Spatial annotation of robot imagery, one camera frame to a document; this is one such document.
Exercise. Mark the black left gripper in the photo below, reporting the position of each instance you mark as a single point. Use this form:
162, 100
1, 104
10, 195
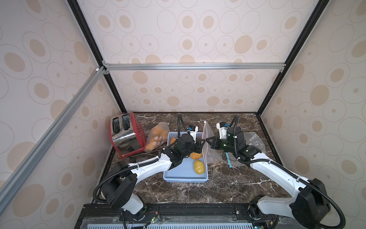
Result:
199, 145

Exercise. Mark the clear zipper bag blue strip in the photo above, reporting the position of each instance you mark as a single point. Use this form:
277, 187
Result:
254, 144

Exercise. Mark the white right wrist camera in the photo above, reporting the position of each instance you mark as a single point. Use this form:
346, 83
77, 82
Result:
222, 128

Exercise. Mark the silver aluminium rail left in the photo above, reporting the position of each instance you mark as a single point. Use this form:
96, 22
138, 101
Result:
27, 166

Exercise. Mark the light blue plastic basket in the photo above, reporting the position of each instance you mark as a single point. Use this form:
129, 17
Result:
182, 170

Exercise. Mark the red and chrome toaster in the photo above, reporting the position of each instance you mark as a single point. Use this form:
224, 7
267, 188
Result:
127, 135

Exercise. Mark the clear zipper bag pink strip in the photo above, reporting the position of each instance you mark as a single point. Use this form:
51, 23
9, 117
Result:
159, 134
209, 155

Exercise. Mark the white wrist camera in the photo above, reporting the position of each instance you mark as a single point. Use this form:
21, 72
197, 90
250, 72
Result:
222, 128
192, 130

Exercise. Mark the silver aluminium rail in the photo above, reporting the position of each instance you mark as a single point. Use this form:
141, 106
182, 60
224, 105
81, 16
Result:
199, 66
27, 166

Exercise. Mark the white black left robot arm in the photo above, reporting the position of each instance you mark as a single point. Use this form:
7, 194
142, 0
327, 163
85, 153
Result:
116, 189

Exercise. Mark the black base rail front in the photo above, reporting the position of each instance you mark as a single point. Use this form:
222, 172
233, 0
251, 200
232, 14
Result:
181, 216

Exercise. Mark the silver aluminium rail back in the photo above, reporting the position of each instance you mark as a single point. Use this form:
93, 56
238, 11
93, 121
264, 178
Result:
199, 66

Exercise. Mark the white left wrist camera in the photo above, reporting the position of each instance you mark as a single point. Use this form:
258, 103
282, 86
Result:
192, 130

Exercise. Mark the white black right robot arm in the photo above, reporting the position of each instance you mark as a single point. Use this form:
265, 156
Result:
309, 202

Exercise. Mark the yellow potato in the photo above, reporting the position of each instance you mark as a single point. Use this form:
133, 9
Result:
199, 167

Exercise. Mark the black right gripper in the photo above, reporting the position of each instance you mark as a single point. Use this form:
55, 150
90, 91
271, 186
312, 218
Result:
216, 143

